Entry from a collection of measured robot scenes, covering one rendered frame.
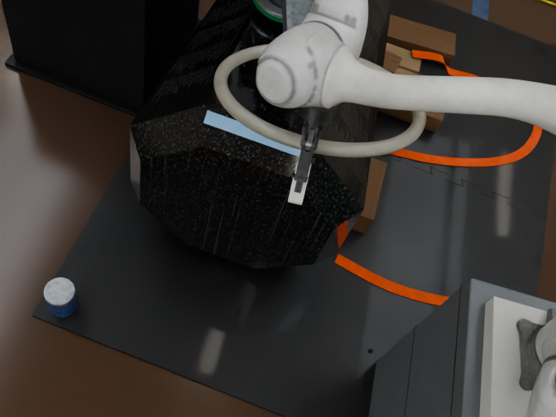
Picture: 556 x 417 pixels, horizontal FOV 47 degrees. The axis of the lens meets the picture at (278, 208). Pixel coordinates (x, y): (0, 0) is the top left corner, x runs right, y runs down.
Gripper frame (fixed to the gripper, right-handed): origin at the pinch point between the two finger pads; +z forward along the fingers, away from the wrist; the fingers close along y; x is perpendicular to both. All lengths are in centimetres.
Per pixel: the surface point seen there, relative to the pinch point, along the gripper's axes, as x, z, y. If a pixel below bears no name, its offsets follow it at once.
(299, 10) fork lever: 11, -14, 60
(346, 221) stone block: -17, 46, 52
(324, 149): -3.3, -10.2, -1.1
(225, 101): 19.2, -10.4, 8.0
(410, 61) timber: -36, 38, 172
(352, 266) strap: -28, 92, 84
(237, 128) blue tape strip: 21, 19, 47
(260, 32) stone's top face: 24, 3, 81
